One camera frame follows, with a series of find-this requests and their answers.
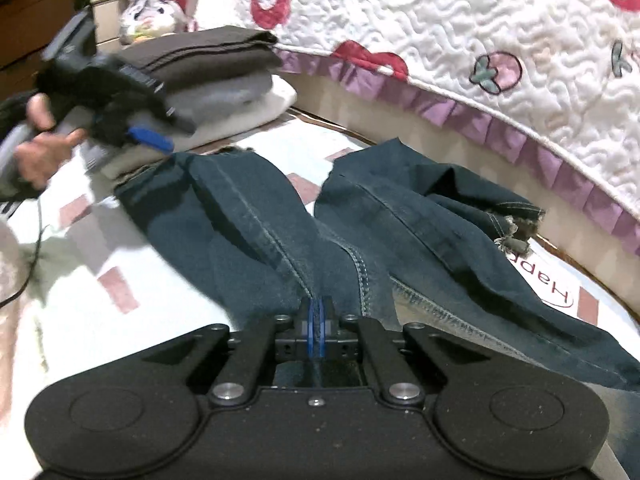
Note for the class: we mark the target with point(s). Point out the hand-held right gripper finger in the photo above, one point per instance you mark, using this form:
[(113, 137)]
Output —
[(312, 330), (324, 330)]

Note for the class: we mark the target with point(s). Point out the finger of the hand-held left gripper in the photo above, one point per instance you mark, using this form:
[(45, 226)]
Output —
[(155, 97), (150, 140)]

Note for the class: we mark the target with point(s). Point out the dark blue denim jeans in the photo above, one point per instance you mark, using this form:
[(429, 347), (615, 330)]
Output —
[(240, 210)]

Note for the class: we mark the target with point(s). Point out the person's left hand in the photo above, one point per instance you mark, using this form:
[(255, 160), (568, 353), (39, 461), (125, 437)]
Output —
[(37, 160)]

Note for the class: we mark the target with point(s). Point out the folded dark brown garment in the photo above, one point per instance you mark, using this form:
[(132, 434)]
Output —
[(200, 55)]

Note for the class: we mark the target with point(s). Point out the beige bedside cabinet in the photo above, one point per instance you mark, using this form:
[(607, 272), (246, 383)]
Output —
[(107, 20)]

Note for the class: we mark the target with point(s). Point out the folded grey garment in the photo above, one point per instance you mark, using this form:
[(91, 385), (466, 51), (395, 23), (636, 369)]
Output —
[(220, 92)]

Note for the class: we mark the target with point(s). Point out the folded white garment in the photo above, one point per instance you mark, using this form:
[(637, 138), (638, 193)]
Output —
[(235, 120)]

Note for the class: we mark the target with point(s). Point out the grey plush rabbit toy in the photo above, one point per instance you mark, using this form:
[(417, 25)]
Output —
[(145, 10)]

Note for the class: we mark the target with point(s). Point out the dark wooden cabinet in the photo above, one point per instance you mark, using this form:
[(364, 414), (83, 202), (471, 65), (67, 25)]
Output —
[(30, 10)]

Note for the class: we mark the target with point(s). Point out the white sheet with pink squares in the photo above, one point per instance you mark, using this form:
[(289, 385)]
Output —
[(165, 240)]

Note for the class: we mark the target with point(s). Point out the white quilt with red bears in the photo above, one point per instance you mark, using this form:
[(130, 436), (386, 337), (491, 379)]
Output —
[(400, 25)]

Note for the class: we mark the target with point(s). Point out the wooden bed frame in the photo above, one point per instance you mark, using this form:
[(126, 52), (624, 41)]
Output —
[(450, 145)]

